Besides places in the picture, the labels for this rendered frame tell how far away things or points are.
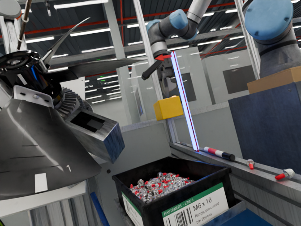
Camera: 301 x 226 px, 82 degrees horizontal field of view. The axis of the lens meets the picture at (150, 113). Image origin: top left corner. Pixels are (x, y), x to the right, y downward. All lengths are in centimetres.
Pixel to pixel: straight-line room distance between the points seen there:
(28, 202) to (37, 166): 26
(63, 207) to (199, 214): 49
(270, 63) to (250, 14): 20
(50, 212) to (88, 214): 28
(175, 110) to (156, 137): 51
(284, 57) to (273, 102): 18
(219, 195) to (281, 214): 9
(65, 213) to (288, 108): 76
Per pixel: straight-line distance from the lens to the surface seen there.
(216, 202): 33
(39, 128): 44
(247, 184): 39
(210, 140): 139
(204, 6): 95
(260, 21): 66
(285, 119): 66
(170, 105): 78
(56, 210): 71
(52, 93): 60
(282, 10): 66
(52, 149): 41
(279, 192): 33
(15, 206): 65
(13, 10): 150
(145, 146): 125
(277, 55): 77
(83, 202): 93
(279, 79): 72
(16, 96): 51
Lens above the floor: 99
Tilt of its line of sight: 3 degrees up
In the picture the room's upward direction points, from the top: 13 degrees counter-clockwise
